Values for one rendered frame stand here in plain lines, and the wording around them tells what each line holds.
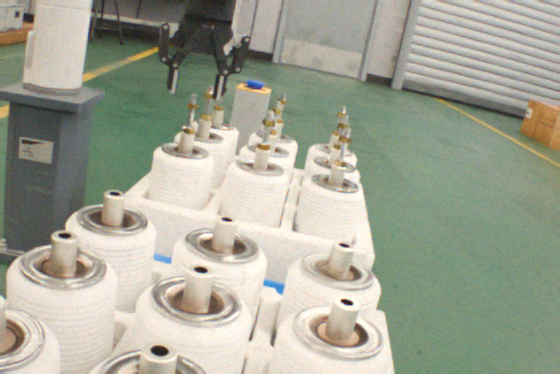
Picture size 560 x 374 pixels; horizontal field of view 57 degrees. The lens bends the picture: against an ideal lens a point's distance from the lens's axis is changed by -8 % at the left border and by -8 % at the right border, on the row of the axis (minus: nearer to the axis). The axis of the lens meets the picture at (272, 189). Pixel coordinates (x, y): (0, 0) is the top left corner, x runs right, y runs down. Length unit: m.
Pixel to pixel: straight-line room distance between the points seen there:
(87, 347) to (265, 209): 0.43
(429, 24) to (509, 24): 0.91
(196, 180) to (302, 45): 5.04
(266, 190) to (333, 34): 5.09
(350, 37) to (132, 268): 5.43
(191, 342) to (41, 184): 0.58
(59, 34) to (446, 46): 5.40
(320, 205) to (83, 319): 0.46
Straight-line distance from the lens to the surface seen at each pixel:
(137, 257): 0.56
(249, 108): 1.22
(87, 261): 0.50
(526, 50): 6.45
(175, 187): 0.84
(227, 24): 0.85
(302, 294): 0.53
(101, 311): 0.47
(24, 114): 0.94
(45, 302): 0.45
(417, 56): 6.00
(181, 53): 0.83
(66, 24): 0.92
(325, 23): 5.86
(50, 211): 0.97
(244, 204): 0.83
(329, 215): 0.83
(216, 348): 0.43
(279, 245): 0.81
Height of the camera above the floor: 0.48
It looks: 17 degrees down
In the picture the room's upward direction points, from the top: 12 degrees clockwise
